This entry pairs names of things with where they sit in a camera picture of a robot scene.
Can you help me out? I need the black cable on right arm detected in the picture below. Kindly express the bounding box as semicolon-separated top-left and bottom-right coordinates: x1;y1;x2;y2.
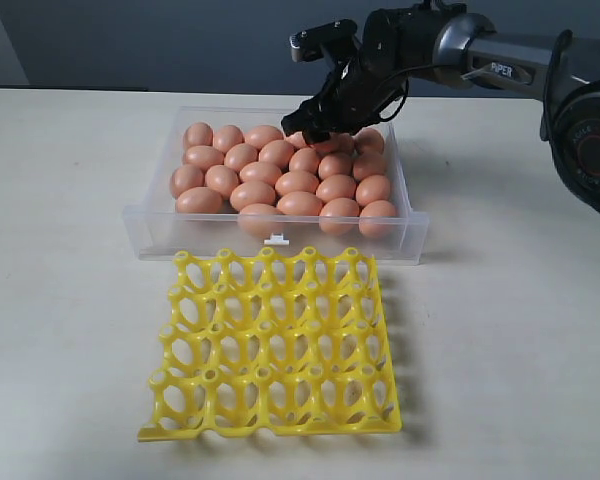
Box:
374;29;576;144

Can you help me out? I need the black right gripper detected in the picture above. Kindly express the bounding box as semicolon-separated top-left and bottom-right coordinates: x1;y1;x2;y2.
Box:
281;58;398;145

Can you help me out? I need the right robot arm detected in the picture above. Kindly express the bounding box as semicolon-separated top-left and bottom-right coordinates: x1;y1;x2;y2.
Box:
281;1;600;214

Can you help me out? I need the yellow plastic egg tray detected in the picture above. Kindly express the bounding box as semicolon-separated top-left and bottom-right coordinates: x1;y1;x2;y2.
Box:
137;247;402;442

